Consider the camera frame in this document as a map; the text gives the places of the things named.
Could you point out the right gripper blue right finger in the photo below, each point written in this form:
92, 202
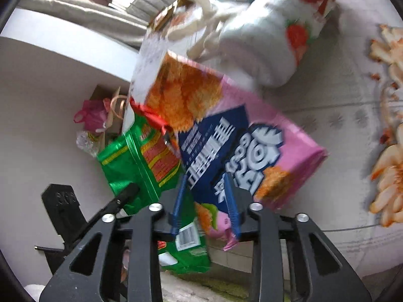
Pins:
232, 201

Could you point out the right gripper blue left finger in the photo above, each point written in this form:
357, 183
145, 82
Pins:
180, 192

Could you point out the green snack bag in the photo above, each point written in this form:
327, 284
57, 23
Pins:
140, 156

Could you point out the pink cracker box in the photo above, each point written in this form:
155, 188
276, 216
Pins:
218, 128

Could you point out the red wrapper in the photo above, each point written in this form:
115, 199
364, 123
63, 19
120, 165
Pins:
151, 116

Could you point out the pink gift bag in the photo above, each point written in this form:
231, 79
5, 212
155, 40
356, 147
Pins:
97, 116

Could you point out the white strawberry tissue pack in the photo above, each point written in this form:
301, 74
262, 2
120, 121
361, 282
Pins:
269, 39

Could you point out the white crumpled plastic bag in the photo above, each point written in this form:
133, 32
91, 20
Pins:
211, 18

